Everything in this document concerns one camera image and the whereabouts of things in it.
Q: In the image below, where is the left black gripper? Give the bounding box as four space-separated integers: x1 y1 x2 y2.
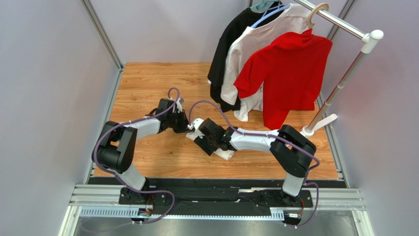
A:
167 109 194 134

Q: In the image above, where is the white cloth napkin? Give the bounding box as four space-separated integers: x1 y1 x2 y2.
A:
185 128 235 161

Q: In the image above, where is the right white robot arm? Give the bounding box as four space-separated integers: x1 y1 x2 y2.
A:
186 118 320 197

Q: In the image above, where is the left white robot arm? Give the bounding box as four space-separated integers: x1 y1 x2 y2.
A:
91 98 188 204

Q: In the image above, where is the red t-shirt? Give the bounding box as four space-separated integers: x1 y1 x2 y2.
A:
234 29 332 130

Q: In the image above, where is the black t-shirt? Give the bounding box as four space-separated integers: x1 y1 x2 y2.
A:
207 2 285 113

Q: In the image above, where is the teal hanger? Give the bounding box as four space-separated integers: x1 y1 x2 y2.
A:
249 0 282 13

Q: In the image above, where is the white flower print t-shirt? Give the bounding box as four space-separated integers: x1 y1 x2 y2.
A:
221 3 309 122

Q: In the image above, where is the wooden hanger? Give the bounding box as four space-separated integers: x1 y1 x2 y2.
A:
306 2 329 29

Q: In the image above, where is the blue hanger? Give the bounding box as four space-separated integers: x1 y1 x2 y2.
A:
251 4 290 29

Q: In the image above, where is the metal clothes rack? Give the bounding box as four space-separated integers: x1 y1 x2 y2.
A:
299 0 384 138

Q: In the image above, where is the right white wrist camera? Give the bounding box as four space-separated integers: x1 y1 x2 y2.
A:
186 118 204 140

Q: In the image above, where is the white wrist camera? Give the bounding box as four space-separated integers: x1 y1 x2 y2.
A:
186 118 204 140
171 97 184 113

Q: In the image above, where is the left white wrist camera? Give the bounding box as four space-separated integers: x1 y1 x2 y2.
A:
171 97 184 113

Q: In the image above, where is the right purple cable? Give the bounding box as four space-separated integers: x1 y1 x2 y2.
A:
187 99 321 228

